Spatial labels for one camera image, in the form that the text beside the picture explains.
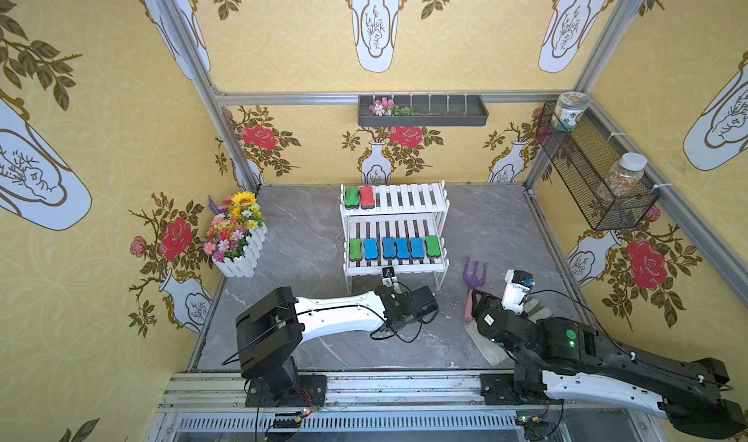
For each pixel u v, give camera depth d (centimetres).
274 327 42
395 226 93
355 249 85
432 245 86
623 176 65
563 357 46
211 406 73
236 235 85
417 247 86
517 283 60
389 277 73
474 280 94
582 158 90
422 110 92
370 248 85
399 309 57
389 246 86
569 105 85
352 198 79
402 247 85
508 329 49
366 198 79
